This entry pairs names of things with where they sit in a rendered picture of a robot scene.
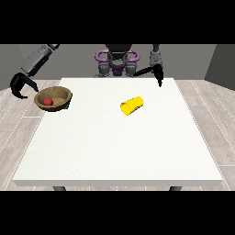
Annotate grey robot trunk purple rings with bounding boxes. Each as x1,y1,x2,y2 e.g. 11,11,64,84
94,44,141,79

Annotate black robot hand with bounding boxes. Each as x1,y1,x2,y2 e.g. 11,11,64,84
132,62,164,88
9,72,39,100

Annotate brown wooden bowl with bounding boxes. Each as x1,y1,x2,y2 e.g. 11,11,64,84
33,85,73,113

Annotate yellow cup with melon print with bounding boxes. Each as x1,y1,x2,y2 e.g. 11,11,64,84
119,95,145,117

